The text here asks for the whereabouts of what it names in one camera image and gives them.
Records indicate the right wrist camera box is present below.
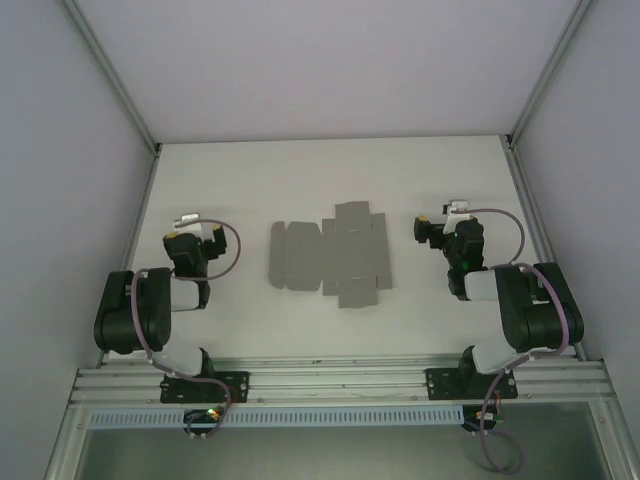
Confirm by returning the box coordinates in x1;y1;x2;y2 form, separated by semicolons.
444;198;475;235

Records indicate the long aluminium mounting rail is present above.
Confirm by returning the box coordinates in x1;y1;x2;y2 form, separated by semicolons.
68;352;615;407

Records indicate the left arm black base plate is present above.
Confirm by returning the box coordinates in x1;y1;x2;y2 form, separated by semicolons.
158;370;251;404

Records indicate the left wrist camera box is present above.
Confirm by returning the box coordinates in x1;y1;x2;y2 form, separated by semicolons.
172;213;214;241

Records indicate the aluminium side rail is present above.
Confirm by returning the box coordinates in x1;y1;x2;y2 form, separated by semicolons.
502;134;589;362
97;144;162;369

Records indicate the light blue slotted cable duct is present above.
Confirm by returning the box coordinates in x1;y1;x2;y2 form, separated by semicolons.
88;404;465;430

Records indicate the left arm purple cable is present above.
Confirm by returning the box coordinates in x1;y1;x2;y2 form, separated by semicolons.
130;218;244;441

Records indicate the aluminium frame post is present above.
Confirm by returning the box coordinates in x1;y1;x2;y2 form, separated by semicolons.
61;0;162;156
503;0;599;151

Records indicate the small electronics board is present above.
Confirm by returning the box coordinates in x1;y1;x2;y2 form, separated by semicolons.
182;406;227;435
462;403;507;434

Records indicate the grey metal panel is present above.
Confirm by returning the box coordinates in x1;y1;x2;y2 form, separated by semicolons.
74;402;619;480

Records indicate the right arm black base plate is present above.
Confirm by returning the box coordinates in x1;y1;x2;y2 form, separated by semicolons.
424;367;516;401

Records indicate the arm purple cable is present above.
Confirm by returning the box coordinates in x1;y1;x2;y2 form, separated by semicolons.
130;218;244;441
467;207;574;474

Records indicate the grey paper box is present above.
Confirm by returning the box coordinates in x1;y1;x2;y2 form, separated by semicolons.
268;200;394;311

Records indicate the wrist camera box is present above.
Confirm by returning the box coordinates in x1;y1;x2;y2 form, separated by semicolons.
444;198;475;235
172;213;214;241

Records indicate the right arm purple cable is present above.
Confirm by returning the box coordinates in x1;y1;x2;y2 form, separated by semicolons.
467;207;574;474

